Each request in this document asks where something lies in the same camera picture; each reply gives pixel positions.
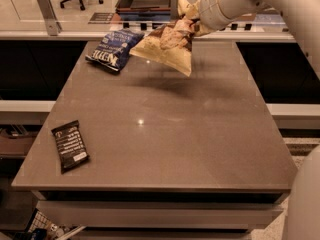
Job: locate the brown sea salt chip bag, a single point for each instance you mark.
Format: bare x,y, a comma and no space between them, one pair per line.
171,43

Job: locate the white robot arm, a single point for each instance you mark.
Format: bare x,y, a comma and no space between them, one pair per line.
302,17

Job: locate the blue kettle chip bag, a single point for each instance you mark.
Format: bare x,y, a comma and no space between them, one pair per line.
113,50

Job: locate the black snack bar wrapper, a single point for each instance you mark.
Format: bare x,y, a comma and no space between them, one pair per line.
70,145

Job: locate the middle metal glass post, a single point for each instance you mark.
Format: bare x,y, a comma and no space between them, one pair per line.
174,15

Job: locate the metal glass post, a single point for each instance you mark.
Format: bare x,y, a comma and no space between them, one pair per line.
174,15
52,24

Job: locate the left metal glass post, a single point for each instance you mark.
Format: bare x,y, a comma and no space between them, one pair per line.
52,24

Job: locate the wire basket under table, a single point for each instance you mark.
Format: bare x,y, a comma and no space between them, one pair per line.
39,223

